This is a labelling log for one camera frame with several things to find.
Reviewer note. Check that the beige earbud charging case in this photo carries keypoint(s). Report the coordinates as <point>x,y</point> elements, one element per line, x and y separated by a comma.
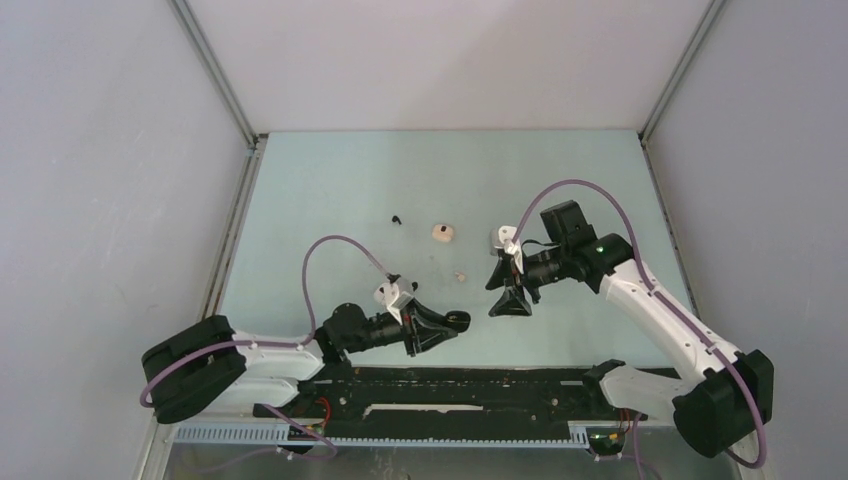
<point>443,233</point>

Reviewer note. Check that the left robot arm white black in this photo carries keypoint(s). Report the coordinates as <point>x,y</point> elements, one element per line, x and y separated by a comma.
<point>212,368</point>

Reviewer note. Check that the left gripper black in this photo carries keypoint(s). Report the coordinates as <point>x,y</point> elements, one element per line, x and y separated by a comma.
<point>426,331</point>

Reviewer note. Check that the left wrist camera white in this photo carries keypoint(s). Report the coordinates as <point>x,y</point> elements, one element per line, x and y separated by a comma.
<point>394,296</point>

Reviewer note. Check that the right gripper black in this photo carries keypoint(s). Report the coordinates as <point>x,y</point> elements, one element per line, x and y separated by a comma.
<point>511,303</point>

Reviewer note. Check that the left aluminium frame post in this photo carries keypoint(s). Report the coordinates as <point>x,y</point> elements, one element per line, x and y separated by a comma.
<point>200,43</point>

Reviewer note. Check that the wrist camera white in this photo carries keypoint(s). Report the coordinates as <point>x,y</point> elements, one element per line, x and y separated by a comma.
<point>394,296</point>
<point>505,240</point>

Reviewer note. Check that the right aluminium frame post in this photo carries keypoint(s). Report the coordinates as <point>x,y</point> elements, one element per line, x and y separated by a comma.
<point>706,24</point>

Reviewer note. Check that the black earbud charging case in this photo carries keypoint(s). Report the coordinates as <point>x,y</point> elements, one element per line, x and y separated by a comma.
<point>458,321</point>

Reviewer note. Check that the white slotted cable duct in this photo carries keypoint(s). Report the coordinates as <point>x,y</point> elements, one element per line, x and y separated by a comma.
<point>283,435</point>

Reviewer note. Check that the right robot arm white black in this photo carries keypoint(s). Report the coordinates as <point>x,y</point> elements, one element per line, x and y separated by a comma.
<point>720,394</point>

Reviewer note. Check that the aluminium frame post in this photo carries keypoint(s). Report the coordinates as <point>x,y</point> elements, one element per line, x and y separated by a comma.
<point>706,24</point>
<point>200,43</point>

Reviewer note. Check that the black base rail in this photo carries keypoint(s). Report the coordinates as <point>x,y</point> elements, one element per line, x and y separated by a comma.
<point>451,403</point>

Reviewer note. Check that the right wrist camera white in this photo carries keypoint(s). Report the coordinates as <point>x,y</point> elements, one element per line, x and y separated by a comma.
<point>505,240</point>

